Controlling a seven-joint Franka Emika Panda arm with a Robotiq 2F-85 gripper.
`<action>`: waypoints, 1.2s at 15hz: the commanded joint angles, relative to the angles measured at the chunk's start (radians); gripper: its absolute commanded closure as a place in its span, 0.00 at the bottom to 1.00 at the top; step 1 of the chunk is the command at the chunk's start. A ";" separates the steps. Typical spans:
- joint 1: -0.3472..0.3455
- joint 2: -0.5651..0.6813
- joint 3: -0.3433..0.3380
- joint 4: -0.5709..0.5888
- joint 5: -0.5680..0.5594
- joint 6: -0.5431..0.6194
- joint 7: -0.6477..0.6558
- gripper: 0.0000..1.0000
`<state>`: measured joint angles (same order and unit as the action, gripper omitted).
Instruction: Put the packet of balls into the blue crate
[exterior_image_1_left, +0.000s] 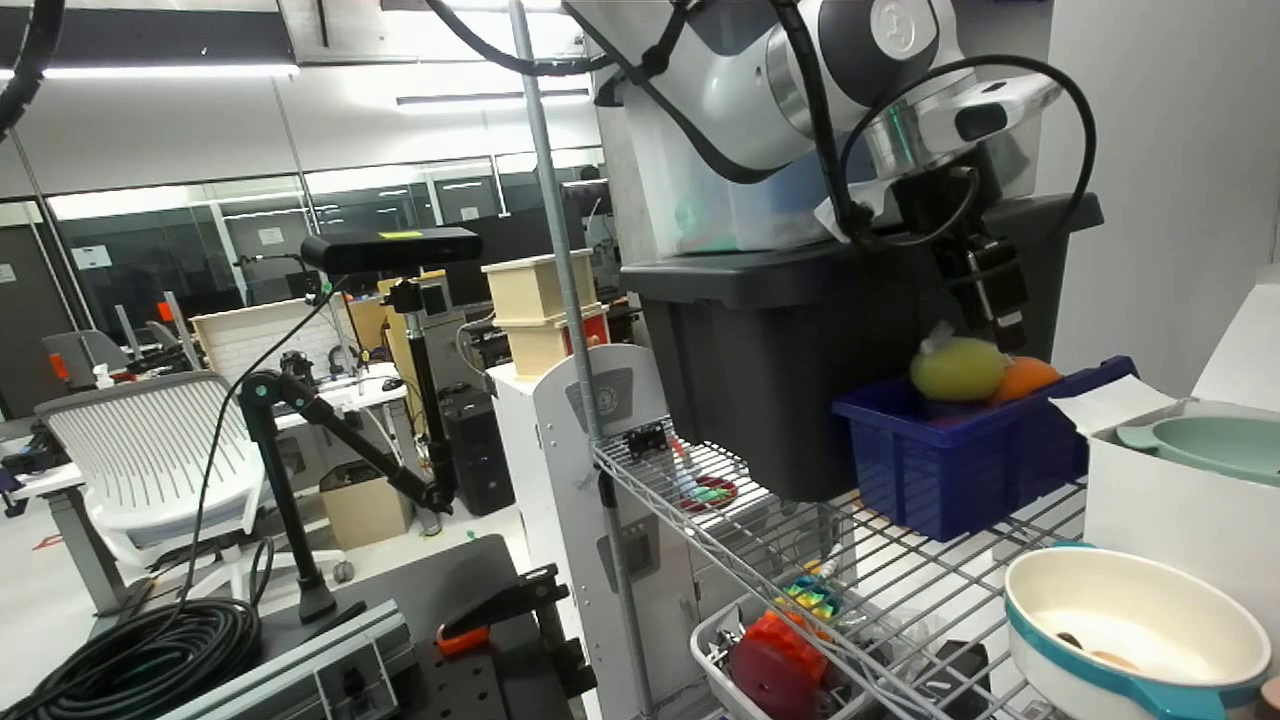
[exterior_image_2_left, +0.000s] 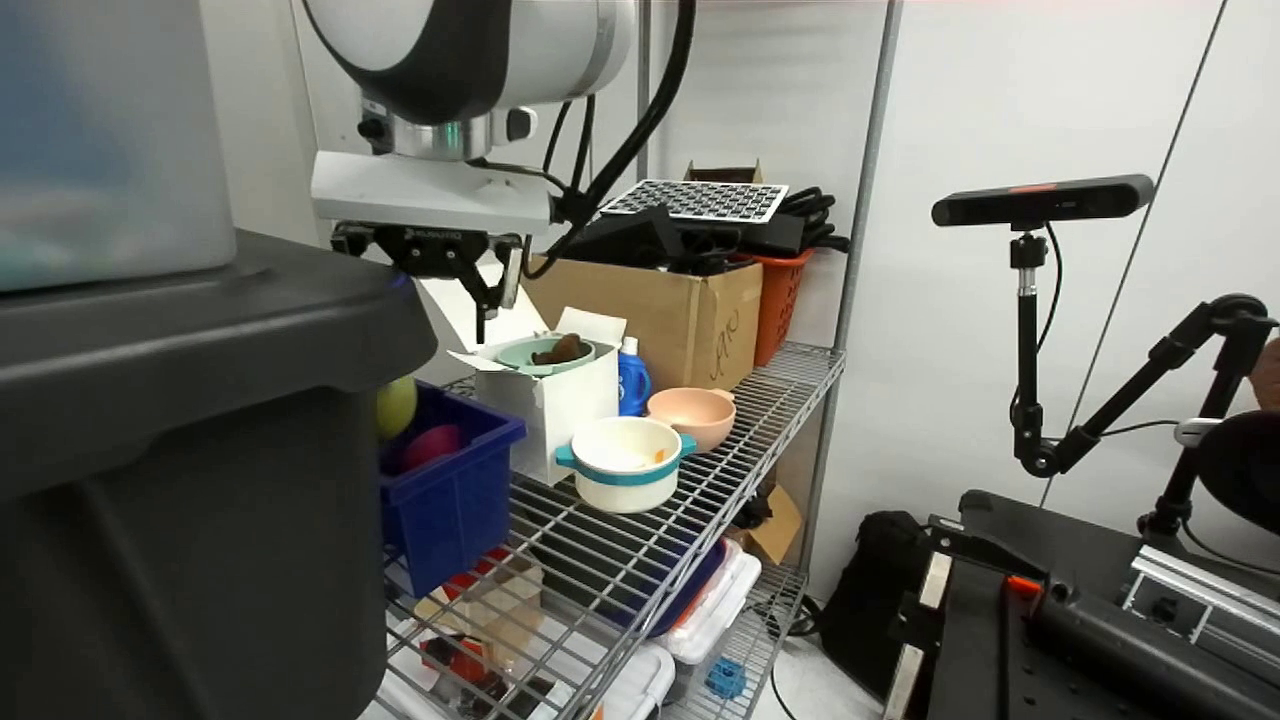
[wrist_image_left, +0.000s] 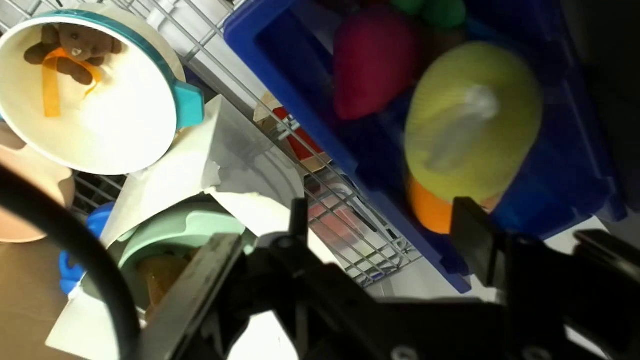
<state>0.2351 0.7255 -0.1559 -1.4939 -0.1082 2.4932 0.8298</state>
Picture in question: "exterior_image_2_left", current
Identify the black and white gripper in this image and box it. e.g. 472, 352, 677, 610
308, 153, 557, 343

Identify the packet of coloured foam balls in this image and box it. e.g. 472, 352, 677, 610
378, 377, 415, 441

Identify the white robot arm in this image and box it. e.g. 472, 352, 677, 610
300, 0, 635, 335

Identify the pink ball in crate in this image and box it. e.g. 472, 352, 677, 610
395, 424, 467, 473

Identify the blue plastic crate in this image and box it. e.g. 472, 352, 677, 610
379, 379, 523, 596

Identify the green bowl with brown object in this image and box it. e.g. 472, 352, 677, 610
497, 332, 606, 379

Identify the white open cardboard box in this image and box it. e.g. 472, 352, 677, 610
415, 279, 627, 484

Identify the black equipment pile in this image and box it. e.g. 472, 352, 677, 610
562, 190, 853, 278

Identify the blue bottle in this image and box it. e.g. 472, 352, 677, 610
617, 335, 653, 418

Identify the brown cardboard box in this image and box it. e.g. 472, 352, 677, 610
528, 262, 765, 388

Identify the white computer keyboard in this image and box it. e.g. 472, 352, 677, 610
606, 179, 788, 227

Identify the white bowl with teal rim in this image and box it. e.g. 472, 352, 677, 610
553, 418, 698, 518

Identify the peach pink bowl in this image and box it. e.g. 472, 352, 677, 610
647, 388, 735, 454

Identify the orange plastic container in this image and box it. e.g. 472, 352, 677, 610
758, 251, 808, 365

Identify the large dark grey tote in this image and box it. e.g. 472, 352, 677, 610
0, 236, 431, 720

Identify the red items lower shelf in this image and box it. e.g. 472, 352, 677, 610
421, 637, 510, 699

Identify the translucent plastic storage bin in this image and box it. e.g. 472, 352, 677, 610
0, 0, 236, 291

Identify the black backpack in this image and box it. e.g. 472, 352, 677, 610
819, 514, 923, 674

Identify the black mounting table with clamps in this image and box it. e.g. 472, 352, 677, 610
885, 491, 1280, 720

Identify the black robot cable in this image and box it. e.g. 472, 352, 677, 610
523, 0, 701, 279

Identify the metal wire shelf rack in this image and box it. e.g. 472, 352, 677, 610
359, 0, 910, 720

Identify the black stereo camera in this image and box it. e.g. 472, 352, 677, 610
934, 177, 1156, 227

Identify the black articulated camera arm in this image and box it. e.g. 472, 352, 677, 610
1007, 225, 1280, 537

